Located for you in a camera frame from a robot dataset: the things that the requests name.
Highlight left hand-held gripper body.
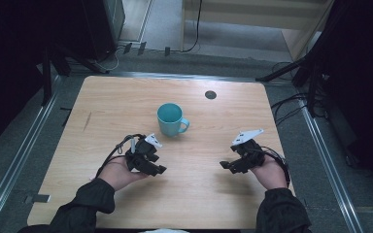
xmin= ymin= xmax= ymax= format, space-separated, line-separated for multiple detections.
xmin=124 ymin=133 xmax=163 ymax=173

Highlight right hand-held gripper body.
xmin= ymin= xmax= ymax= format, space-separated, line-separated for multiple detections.
xmin=230 ymin=128 xmax=267 ymax=170

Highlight teal ceramic mug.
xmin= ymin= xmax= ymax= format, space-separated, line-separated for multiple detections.
xmin=156 ymin=102 xmax=190 ymax=138

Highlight person's left hand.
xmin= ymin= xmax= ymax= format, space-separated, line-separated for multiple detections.
xmin=97 ymin=156 xmax=151 ymax=192

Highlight person's right hand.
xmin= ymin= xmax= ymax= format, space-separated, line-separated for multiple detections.
xmin=250 ymin=155 xmax=289 ymax=191

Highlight person's white clothing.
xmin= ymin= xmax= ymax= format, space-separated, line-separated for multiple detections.
xmin=138 ymin=228 xmax=191 ymax=233

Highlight black metal stand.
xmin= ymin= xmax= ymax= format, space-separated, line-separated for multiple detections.
xmin=254 ymin=18 xmax=341 ymax=118
xmin=40 ymin=43 xmax=111 ymax=108

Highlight dark curtain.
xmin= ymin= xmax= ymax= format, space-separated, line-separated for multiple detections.
xmin=317 ymin=0 xmax=373 ymax=195
xmin=0 ymin=0 xmax=56 ymax=154

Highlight black cabinet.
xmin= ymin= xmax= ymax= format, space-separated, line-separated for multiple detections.
xmin=50 ymin=0 xmax=126 ymax=62

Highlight light wooden shelf unit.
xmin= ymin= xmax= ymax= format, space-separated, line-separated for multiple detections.
xmin=179 ymin=0 xmax=336 ymax=62

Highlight left hand-held gripper black cable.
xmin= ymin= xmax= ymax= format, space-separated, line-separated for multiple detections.
xmin=94 ymin=133 xmax=148 ymax=180

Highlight hand-held gripper black cable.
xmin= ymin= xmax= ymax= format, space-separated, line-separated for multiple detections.
xmin=259 ymin=145 xmax=291 ymax=189
xmin=94 ymin=133 xmax=148 ymax=180

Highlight right hand-held gripper black cable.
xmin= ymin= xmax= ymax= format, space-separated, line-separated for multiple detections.
xmin=259 ymin=145 xmax=291 ymax=189

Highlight black floor cables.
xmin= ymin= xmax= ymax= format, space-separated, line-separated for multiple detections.
xmin=270 ymin=60 xmax=329 ymax=127

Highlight metal floor rail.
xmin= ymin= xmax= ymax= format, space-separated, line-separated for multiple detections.
xmin=295 ymin=96 xmax=367 ymax=233
xmin=0 ymin=75 xmax=62 ymax=233

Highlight white floor cable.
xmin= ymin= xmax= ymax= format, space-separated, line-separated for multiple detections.
xmin=93 ymin=45 xmax=127 ymax=74

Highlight small grey metal bracket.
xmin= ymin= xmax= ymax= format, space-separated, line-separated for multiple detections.
xmin=23 ymin=193 xmax=51 ymax=205

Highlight black hanging cable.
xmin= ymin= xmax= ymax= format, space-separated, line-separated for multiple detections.
xmin=169 ymin=0 xmax=204 ymax=54

